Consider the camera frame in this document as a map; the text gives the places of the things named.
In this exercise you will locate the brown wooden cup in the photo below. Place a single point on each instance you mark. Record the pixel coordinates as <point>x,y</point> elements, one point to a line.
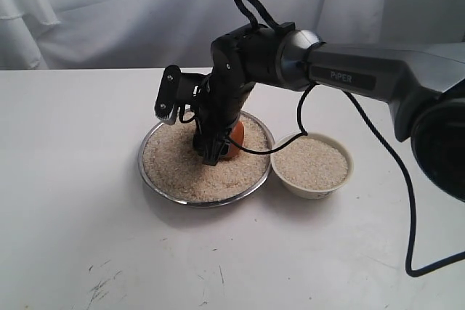
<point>237,135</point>

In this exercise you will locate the white backdrop curtain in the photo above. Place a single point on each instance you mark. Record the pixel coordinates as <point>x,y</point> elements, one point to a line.
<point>93,34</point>

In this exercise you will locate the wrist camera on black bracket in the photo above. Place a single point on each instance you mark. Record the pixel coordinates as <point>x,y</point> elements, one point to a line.
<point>176,90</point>

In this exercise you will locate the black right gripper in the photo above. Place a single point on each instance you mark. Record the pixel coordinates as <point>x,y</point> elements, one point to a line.
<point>221,100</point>

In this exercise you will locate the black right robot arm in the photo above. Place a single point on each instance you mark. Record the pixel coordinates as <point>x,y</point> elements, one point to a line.
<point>423,84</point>

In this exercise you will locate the steel plate of rice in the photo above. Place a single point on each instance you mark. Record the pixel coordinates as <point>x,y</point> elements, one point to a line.
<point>172,169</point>

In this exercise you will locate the white bowl of rice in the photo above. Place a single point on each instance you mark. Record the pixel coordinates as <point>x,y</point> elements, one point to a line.
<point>313,166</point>

